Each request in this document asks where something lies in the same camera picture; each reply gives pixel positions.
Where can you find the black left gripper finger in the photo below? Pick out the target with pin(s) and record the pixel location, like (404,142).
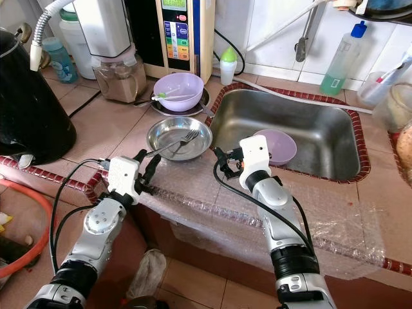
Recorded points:
(154,164)

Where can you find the purple plastic bowl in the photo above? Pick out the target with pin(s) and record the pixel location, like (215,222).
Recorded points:
(283,147)
(187,87)

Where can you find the white chopstick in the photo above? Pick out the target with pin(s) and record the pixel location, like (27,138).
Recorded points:
(179,98)
(177,95)

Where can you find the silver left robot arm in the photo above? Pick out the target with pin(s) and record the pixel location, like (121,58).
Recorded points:
(100,225)

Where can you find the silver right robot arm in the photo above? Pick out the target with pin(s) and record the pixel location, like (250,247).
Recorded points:
(277,206)

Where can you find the steel kitchen sink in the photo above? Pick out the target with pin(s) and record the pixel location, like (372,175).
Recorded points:
(322,135)

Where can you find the steel fork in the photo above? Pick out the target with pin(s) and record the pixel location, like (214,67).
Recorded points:
(190,136)

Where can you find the clear bubble wrap sheet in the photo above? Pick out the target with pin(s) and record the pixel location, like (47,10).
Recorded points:
(193,206)

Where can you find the steel utensil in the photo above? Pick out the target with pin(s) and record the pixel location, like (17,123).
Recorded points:
(207,109)

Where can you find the clear jar with brown contents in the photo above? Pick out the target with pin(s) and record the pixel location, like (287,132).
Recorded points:
(119,84)

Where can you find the crumpled clear plastic bag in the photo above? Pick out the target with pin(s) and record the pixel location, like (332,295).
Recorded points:
(161,273)

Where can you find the white bottle with green cap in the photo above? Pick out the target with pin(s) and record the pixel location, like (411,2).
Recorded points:
(227,71)

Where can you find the beige water purifier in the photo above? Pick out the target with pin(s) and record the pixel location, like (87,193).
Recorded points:
(177,38)

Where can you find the white plastic jug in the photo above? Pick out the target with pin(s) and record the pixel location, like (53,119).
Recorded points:
(82,48)

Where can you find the black electric kettle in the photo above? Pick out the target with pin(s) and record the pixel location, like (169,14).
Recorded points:
(32,103)

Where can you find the teal plastic bottle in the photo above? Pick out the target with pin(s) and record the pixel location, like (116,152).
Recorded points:
(61,61)

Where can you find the dish soap bottle blue cap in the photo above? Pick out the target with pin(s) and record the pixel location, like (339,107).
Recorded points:
(341,71)

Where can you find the grey metal faucet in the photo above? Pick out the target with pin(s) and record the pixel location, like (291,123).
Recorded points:
(309,29)

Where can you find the clear plastic container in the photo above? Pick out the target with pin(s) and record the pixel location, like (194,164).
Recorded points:
(373,90)

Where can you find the clear glass jar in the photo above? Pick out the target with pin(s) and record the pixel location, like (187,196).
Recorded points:
(400,109)

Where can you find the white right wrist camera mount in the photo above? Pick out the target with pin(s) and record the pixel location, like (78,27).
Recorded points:
(255,153)

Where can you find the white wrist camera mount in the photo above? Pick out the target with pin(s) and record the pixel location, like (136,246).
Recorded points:
(255,153)
(123,174)

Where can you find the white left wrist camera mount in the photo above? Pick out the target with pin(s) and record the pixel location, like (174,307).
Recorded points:
(123,174)

